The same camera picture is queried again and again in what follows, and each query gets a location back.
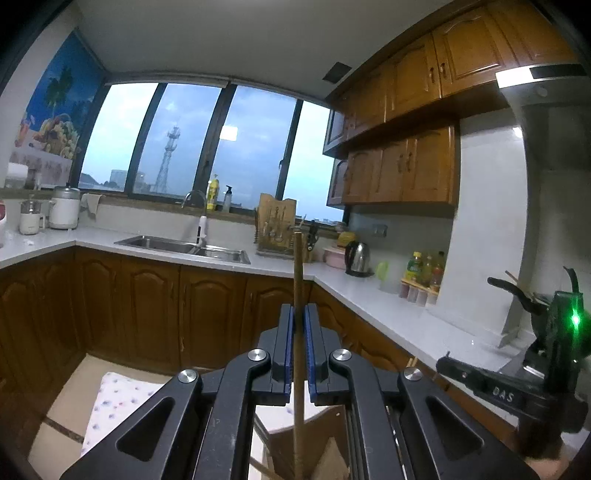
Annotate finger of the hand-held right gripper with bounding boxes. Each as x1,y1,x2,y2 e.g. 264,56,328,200
435,353,546,424
488,276,551,319

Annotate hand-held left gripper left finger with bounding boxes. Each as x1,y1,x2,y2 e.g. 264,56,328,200
60,303,296,480

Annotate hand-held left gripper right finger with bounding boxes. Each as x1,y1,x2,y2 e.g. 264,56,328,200
302,303,539,480

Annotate wooden utensil holder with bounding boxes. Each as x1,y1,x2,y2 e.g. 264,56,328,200
249,404,358,480

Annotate red sauce bottle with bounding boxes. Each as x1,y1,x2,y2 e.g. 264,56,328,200
432,251,447,291

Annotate pink pot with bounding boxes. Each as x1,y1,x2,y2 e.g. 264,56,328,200
322,246,350,271

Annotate wooden seasoning rack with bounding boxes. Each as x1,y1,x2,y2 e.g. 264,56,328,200
399,277,439,308

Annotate steel electric kettle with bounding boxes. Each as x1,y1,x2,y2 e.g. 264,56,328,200
344,241,376,278

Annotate yellow oil bottle green label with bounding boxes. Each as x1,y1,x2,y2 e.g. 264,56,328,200
406,251,424,285

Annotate wooden cutting board rack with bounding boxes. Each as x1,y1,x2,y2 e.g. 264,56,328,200
254,193,299,257

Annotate stainless steel sink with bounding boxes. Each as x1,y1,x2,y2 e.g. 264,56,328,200
113,234,252,266

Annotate brown wooden lower cabinets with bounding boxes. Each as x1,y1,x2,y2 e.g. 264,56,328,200
0,244,518,444

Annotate brown wooden cabinets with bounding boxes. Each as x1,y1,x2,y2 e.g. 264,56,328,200
323,0,583,208
0,244,518,444

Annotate yellow detergent bottle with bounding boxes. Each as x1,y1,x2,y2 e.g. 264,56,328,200
205,174,221,212

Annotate dark framed kitchen window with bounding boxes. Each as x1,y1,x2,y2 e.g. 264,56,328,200
76,78,348,223

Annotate brown wooden upper cabinets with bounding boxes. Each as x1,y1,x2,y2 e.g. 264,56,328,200
323,0,583,208

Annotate beige dish cloth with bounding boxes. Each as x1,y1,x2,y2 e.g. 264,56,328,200
81,194,106,220

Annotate white rice cooker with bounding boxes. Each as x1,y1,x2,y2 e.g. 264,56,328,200
48,184,83,230

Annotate dark ceiling vent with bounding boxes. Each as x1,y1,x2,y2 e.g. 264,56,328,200
321,62,354,84

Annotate white jug appliance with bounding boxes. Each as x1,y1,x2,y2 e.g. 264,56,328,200
18,196,49,236

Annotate blue wall poster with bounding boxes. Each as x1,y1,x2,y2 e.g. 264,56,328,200
14,30,107,160

